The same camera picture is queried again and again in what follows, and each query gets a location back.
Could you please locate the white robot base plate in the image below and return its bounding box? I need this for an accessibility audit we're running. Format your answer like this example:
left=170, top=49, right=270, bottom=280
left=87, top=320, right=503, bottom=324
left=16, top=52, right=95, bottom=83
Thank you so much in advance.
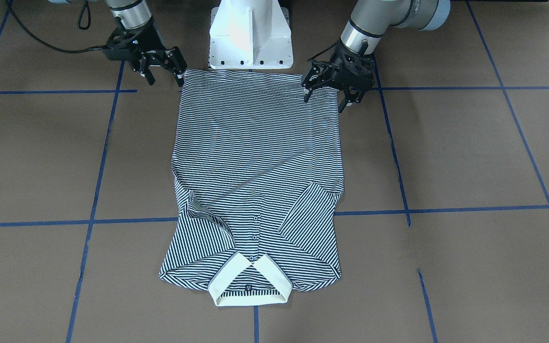
left=208, top=0, right=294, bottom=70

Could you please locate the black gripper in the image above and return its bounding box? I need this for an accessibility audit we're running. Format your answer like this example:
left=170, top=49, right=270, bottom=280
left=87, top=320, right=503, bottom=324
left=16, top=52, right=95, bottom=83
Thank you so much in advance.
left=302, top=40, right=375, bottom=114
left=103, top=20, right=187, bottom=87

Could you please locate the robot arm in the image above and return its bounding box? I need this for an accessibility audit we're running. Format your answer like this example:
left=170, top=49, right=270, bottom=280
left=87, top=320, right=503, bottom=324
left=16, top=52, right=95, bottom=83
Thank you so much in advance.
left=101, top=0, right=187, bottom=87
left=301, top=0, right=451, bottom=112

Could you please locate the navy white striped polo shirt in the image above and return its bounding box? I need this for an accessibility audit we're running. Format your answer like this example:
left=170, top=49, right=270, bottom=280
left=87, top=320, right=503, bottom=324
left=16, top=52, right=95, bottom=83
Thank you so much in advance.
left=159, top=69, right=345, bottom=306

